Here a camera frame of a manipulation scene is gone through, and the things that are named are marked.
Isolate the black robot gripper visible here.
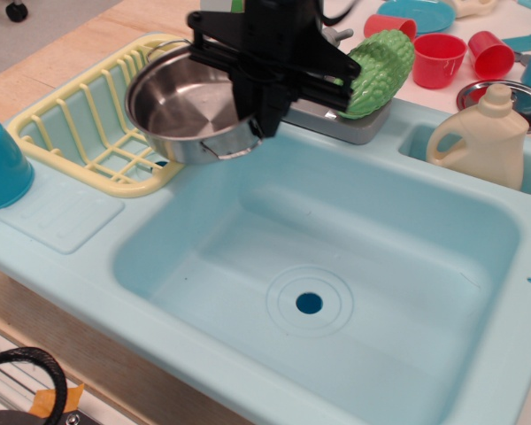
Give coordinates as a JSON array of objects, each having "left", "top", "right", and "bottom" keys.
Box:
[{"left": 187, "top": 1, "right": 361, "bottom": 138}]

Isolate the stainless steel pot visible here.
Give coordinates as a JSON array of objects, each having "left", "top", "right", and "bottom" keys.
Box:
[{"left": 125, "top": 40, "right": 263, "bottom": 165}]

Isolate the yellow dish drying rack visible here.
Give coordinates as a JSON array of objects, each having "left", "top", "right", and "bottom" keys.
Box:
[{"left": 5, "top": 33, "right": 183, "bottom": 198}]

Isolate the light blue toy sink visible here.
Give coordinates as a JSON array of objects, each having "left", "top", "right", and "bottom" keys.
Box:
[{"left": 0, "top": 100, "right": 531, "bottom": 424}]

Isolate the green block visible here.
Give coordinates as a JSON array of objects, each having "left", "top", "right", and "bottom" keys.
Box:
[{"left": 230, "top": 0, "right": 245, "bottom": 13}]

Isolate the grey toy faucet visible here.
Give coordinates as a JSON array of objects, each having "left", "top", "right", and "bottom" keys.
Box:
[{"left": 281, "top": 27, "right": 393, "bottom": 146}]

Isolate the grey white spatula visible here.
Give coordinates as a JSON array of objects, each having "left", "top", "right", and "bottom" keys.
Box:
[{"left": 200, "top": 0, "right": 233, "bottom": 12}]

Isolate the green plastic corn toy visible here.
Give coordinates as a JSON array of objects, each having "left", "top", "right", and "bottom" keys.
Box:
[{"left": 339, "top": 29, "right": 415, "bottom": 120}]

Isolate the red lying cup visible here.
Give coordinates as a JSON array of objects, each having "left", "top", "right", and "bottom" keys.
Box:
[{"left": 364, "top": 14, "right": 418, "bottom": 41}]

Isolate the teal plastic plate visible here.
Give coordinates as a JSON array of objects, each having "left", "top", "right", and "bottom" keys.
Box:
[{"left": 377, "top": 0, "right": 456, "bottom": 35}]

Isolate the cream plastic toy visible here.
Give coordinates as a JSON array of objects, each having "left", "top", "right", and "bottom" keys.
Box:
[{"left": 447, "top": 0, "right": 498, "bottom": 19}]

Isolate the red tipped plastic cup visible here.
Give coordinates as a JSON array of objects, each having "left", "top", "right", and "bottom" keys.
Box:
[{"left": 468, "top": 31, "right": 514, "bottom": 80}]

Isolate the cream detergent bottle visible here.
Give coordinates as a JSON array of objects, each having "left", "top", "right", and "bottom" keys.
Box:
[{"left": 426, "top": 83, "right": 529, "bottom": 190}]

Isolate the black caster wheel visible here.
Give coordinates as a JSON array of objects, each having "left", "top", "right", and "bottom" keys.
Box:
[{"left": 5, "top": 0, "right": 28, "bottom": 23}]

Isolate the teal plastic bowl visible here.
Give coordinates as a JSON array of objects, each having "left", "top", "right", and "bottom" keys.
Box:
[{"left": 0, "top": 123, "right": 35, "bottom": 209}]

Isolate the teal plastic utensil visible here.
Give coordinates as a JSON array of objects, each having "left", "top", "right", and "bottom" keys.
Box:
[{"left": 503, "top": 34, "right": 531, "bottom": 53}]

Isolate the silver metal lid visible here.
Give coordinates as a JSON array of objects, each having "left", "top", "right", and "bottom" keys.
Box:
[{"left": 456, "top": 80, "right": 531, "bottom": 134}]

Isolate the orange tape piece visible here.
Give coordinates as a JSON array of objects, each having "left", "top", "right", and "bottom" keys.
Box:
[{"left": 28, "top": 384, "right": 85, "bottom": 419}]

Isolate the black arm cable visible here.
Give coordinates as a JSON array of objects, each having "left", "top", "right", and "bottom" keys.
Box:
[{"left": 316, "top": 0, "right": 359, "bottom": 27}]

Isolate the black braided cable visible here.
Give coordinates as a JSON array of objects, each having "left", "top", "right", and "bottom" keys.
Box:
[{"left": 0, "top": 346, "right": 68, "bottom": 425}]

